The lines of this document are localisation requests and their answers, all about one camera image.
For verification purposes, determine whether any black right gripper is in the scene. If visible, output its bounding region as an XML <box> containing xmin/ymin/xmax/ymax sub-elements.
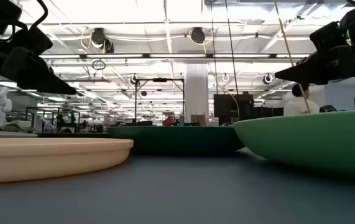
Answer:
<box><xmin>274</xmin><ymin>43</ymin><xmax>355</xmax><ymax>86</ymax></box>

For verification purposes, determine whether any light green plastic plate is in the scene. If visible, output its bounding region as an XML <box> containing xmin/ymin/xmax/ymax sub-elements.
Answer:
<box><xmin>233</xmin><ymin>109</ymin><xmax>355</xmax><ymax>180</ymax></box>

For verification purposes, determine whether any peach plastic plate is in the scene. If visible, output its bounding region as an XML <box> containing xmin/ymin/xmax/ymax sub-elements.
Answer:
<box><xmin>0</xmin><ymin>138</ymin><xmax>134</xmax><ymax>185</ymax></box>

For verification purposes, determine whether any person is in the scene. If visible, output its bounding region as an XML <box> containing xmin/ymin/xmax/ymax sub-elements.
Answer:
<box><xmin>283</xmin><ymin>83</ymin><xmax>320</xmax><ymax>116</ymax></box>

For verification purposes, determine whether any black partition panel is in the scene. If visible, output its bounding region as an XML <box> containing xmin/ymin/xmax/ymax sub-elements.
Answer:
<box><xmin>253</xmin><ymin>106</ymin><xmax>285</xmax><ymax>118</ymax></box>

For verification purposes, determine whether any black equipment cabinet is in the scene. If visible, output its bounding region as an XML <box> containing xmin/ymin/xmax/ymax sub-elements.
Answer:
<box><xmin>213</xmin><ymin>93</ymin><xmax>254</xmax><ymax>126</ymax></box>

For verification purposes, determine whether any white square pillar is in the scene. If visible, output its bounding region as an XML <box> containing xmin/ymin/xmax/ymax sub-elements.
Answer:
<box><xmin>185</xmin><ymin>63</ymin><xmax>210</xmax><ymax>124</ymax></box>

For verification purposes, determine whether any cardboard box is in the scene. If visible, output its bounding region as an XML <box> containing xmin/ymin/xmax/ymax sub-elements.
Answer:
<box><xmin>190</xmin><ymin>114</ymin><xmax>208</xmax><ymax>127</ymax></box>

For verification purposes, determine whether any dark green plastic plate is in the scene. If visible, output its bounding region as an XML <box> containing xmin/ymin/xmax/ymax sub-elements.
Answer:
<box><xmin>107</xmin><ymin>125</ymin><xmax>246</xmax><ymax>156</ymax></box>

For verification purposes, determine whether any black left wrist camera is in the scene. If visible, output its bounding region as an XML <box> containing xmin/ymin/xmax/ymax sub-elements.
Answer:
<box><xmin>11</xmin><ymin>26</ymin><xmax>53</xmax><ymax>57</ymax></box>

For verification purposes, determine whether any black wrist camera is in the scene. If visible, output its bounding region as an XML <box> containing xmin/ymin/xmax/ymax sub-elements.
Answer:
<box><xmin>11</xmin><ymin>26</ymin><xmax>53</xmax><ymax>57</ymax></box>
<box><xmin>309</xmin><ymin>21</ymin><xmax>349</xmax><ymax>50</ymax></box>

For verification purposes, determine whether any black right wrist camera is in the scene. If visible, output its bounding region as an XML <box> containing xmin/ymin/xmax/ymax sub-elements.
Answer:
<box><xmin>309</xmin><ymin>21</ymin><xmax>349</xmax><ymax>50</ymax></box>

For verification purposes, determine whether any black workstation frame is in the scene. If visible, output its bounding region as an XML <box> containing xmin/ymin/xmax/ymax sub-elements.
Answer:
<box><xmin>26</xmin><ymin>107</ymin><xmax>81</xmax><ymax>134</ymax></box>

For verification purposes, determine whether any black hanging cable coil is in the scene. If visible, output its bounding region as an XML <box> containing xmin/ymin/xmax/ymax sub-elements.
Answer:
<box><xmin>91</xmin><ymin>59</ymin><xmax>107</xmax><ymax>71</ymax></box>

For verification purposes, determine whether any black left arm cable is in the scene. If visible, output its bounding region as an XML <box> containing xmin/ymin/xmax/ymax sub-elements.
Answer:
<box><xmin>29</xmin><ymin>0</ymin><xmax>49</xmax><ymax>29</ymax></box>

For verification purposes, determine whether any black table edge rail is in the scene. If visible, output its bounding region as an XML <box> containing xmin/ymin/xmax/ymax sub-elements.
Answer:
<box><xmin>37</xmin><ymin>133</ymin><xmax>109</xmax><ymax>139</ymax></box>

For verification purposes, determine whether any thin yellow cable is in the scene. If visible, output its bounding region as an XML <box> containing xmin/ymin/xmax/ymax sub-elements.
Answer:
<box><xmin>226</xmin><ymin>91</ymin><xmax>241</xmax><ymax>121</ymax></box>

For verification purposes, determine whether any thin black hanging cable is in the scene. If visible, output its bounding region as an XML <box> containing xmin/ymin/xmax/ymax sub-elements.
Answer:
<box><xmin>210</xmin><ymin>0</ymin><xmax>218</xmax><ymax>94</ymax></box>
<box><xmin>225</xmin><ymin>0</ymin><xmax>240</xmax><ymax>121</ymax></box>

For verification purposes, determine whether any black metal frame rig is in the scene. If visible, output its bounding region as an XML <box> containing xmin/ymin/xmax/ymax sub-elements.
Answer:
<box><xmin>134</xmin><ymin>77</ymin><xmax>186</xmax><ymax>125</ymax></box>

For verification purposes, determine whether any long ceiling light rail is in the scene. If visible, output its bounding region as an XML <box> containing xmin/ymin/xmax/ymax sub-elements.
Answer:
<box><xmin>40</xmin><ymin>53</ymin><xmax>310</xmax><ymax>60</ymax></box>

